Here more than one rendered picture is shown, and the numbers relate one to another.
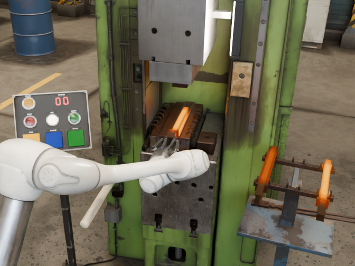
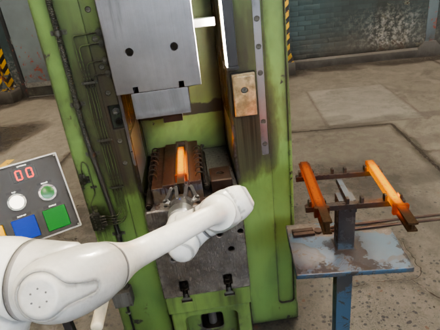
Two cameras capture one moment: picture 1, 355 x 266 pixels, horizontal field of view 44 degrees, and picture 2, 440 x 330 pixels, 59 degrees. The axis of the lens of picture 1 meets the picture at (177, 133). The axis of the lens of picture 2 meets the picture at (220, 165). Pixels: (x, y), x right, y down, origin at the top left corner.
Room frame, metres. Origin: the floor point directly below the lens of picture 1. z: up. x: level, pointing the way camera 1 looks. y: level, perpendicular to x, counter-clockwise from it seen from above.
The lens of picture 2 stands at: (0.54, 0.19, 1.70)
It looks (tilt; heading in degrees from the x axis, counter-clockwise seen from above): 26 degrees down; 346
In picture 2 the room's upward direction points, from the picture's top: 7 degrees counter-clockwise
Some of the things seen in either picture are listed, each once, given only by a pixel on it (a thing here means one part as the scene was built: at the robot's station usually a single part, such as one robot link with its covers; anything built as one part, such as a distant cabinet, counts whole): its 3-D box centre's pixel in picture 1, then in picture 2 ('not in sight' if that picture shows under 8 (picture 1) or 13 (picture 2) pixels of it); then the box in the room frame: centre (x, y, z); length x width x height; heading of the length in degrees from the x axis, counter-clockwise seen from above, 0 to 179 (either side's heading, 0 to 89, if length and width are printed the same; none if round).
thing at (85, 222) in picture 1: (100, 198); (106, 285); (1.87, 0.40, 0.62); 0.44 x 0.05 x 0.05; 169
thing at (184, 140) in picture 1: (178, 123); (177, 167); (2.10, 0.00, 0.96); 0.42 x 0.20 x 0.09; 169
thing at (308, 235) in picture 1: (287, 223); (343, 245); (1.57, -0.50, 0.74); 0.40 x 0.30 x 0.02; 71
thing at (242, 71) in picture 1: (241, 79); (244, 94); (1.96, -0.30, 1.27); 0.09 x 0.02 x 0.17; 79
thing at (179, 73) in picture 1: (179, 58); (163, 88); (2.10, 0.00, 1.32); 0.42 x 0.20 x 0.10; 169
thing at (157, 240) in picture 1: (184, 230); (209, 287); (2.10, -0.06, 0.23); 0.55 x 0.37 x 0.47; 169
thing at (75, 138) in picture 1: (76, 138); (56, 217); (1.82, 0.48, 1.01); 0.07 x 0.05 x 0.07; 104
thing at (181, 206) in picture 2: (159, 162); (181, 217); (1.61, 0.07, 1.01); 0.09 x 0.06 x 0.09; 78
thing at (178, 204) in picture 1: (187, 166); (198, 215); (2.10, -0.06, 0.69); 0.56 x 0.38 x 0.45; 169
